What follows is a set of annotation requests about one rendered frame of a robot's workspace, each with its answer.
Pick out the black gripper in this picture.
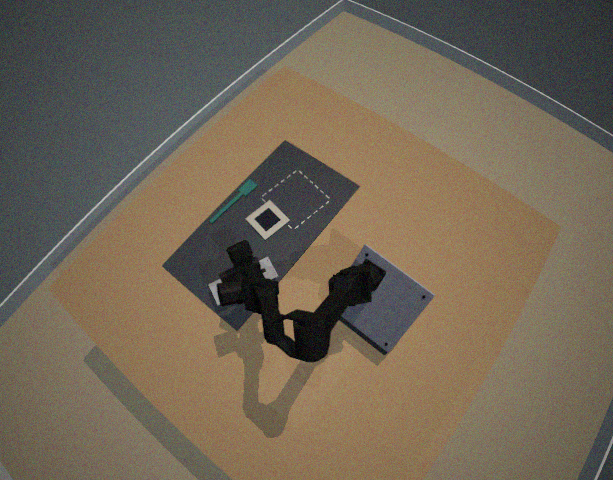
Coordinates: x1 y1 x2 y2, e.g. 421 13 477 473
227 240 264 280

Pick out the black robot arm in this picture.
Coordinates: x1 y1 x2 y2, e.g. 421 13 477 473
217 259 386 363

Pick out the beige square tile with dark center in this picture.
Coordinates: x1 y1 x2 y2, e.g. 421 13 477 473
245 200 290 240

